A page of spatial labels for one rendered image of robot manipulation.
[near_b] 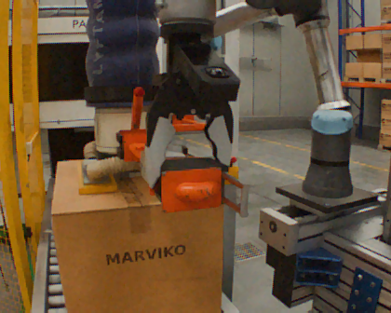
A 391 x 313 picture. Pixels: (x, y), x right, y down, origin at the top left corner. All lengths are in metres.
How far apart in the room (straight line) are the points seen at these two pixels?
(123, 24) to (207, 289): 0.71
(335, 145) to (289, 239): 0.28
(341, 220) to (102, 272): 0.66
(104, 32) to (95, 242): 0.53
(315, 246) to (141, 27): 0.75
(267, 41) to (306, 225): 11.10
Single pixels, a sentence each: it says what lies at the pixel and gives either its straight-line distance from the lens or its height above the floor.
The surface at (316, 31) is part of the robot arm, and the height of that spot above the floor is 1.51.
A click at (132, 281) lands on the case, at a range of 0.86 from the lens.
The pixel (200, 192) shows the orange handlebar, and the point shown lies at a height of 1.21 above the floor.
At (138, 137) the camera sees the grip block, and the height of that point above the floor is 1.22.
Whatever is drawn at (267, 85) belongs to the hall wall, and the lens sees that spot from 11.82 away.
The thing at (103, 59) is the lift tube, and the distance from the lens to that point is 0.96.
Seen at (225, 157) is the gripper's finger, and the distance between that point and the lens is 0.47.
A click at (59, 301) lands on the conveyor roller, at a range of 1.46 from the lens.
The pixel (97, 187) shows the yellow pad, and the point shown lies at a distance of 0.89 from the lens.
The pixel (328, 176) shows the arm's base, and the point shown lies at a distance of 1.00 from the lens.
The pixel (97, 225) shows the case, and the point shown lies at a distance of 0.79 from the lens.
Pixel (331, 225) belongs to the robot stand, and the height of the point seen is 0.96.
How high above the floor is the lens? 1.32
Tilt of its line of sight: 12 degrees down
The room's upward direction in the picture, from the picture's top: straight up
